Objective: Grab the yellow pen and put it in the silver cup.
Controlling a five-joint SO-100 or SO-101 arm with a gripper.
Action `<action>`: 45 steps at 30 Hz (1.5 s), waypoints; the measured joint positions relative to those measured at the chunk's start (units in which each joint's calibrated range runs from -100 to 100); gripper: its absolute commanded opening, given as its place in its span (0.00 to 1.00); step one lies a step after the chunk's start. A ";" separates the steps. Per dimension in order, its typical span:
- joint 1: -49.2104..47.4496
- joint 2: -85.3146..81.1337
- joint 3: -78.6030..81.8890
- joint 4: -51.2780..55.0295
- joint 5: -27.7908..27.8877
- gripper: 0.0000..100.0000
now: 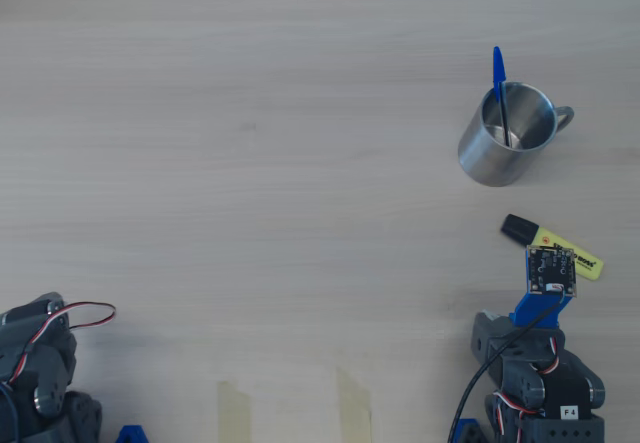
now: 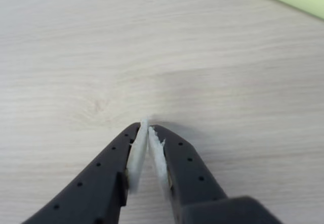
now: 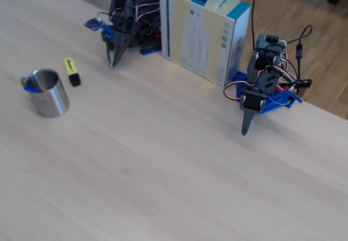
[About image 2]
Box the white padded gripper finger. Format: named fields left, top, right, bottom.
left=148, top=124, right=228, bottom=224
left=21, top=118, right=149, bottom=224

